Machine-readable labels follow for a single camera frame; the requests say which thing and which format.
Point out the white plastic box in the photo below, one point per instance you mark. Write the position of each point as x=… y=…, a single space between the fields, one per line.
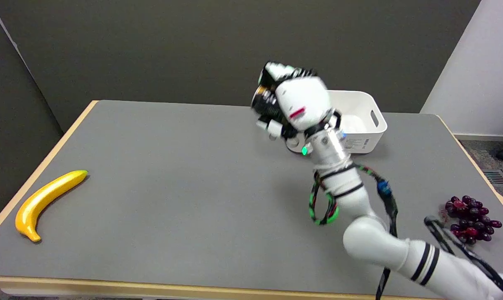
x=356 y=121

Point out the yellow banana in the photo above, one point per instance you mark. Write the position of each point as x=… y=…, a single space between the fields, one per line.
x=43 y=202

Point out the purple grape bunch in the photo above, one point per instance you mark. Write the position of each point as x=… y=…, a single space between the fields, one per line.
x=471 y=218

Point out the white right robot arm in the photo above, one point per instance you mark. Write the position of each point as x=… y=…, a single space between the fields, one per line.
x=372 y=225

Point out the floor vent grille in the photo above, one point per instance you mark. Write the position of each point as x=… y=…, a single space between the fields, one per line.
x=496 y=177

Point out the black can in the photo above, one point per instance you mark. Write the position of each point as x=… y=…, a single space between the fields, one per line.
x=264 y=102

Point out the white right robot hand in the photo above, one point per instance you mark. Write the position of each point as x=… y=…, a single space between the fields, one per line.
x=302 y=104

